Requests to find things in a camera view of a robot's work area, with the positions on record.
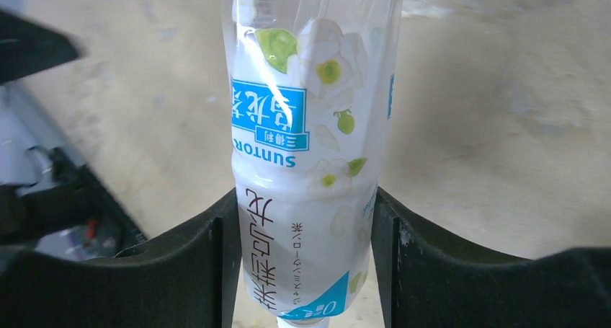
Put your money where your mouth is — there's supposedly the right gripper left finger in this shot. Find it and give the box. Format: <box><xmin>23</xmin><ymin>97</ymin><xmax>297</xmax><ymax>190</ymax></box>
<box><xmin>1</xmin><ymin>190</ymin><xmax>241</xmax><ymax>327</ymax></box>

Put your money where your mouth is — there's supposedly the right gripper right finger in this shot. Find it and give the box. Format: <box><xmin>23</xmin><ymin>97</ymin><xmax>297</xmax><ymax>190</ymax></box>
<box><xmin>372</xmin><ymin>189</ymin><xmax>610</xmax><ymax>327</ymax></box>

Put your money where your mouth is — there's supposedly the white blue Suntory bottle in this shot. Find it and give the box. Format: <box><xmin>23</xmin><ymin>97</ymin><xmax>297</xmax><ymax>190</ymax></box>
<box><xmin>221</xmin><ymin>0</ymin><xmax>402</xmax><ymax>327</ymax></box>

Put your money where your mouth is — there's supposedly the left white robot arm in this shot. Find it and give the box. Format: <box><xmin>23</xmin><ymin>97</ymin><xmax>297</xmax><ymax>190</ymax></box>
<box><xmin>1</xmin><ymin>6</ymin><xmax>86</xmax><ymax>85</ymax></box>

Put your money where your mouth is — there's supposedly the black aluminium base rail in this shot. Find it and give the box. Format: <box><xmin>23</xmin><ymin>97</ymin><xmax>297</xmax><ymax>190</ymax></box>
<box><xmin>0</xmin><ymin>82</ymin><xmax>149</xmax><ymax>262</ymax></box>

